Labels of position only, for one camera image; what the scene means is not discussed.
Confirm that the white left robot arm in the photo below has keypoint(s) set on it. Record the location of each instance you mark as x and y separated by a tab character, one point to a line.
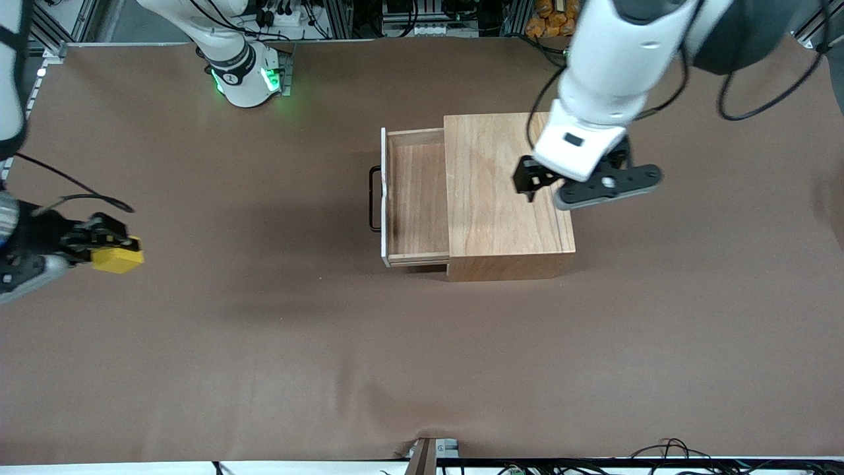
606	66

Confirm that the white power strip with plugs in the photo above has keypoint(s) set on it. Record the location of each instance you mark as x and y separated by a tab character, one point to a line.
283	16

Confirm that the wooden cabinet box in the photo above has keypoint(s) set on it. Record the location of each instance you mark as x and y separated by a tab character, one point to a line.
488	218

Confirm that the brown table cover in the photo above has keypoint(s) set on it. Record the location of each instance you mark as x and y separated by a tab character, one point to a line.
395	363

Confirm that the aluminium frame profile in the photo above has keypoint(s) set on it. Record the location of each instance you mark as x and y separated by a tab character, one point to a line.
56	51
814	30

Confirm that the metal table bracket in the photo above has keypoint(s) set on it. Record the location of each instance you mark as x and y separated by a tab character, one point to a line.
425	458

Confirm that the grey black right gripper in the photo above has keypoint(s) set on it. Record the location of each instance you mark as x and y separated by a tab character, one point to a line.
41	239

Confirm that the orange object pile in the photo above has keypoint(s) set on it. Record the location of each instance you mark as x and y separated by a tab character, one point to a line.
547	20

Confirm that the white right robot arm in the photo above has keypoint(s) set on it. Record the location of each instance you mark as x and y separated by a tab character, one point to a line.
241	79

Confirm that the background electronics rack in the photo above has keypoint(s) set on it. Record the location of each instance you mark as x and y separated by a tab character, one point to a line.
428	30

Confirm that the yellow cube block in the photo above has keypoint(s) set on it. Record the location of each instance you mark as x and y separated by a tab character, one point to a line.
119	260

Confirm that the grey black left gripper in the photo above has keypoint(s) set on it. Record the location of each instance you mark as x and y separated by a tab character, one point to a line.
525	177

